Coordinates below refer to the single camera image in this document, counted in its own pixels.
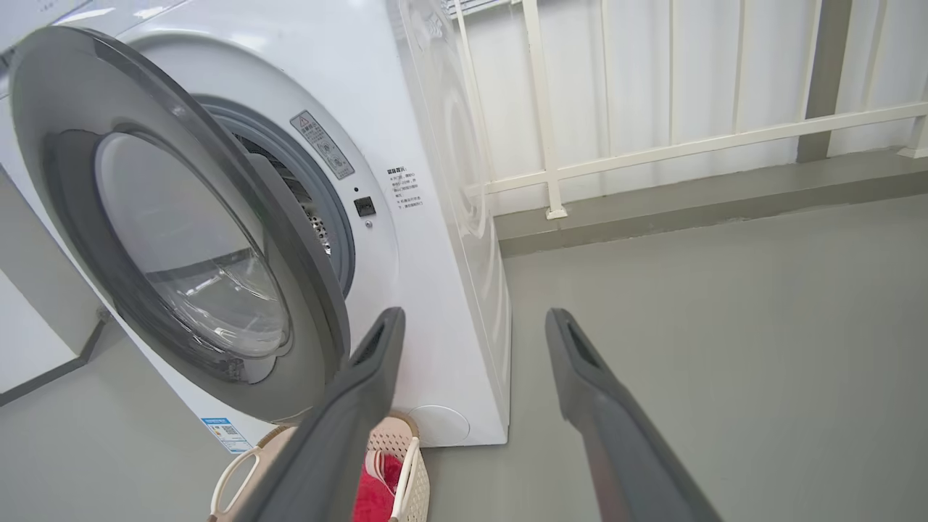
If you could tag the grey rubber door gasket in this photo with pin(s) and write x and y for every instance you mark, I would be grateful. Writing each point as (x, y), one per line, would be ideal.
(330, 210)

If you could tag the dark grey round washer door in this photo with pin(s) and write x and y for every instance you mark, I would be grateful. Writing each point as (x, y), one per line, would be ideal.
(188, 239)

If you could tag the cream perforated laundry basket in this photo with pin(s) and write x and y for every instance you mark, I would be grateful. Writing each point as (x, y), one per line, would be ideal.
(409, 478)

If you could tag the white washing machine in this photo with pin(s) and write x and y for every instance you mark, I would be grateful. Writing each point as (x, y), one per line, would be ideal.
(435, 304)

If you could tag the blue energy label sticker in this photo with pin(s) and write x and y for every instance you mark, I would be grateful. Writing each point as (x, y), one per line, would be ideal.
(226, 435)

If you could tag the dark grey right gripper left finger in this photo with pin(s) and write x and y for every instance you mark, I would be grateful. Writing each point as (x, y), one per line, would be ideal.
(333, 435)

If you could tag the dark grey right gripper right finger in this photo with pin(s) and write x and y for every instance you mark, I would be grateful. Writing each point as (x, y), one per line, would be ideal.
(616, 442)

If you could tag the red white striped garment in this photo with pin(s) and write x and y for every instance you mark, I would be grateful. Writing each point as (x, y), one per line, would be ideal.
(373, 496)

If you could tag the grey warning sticker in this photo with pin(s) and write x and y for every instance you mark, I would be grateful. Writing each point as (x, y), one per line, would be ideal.
(322, 145)

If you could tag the round white filter cover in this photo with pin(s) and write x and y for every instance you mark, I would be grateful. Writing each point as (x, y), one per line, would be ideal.
(438, 426)

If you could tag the white metal railing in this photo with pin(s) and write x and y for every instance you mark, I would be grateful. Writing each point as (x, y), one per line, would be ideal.
(540, 109)

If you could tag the black door latch socket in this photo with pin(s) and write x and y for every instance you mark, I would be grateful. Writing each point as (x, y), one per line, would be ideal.
(365, 206)

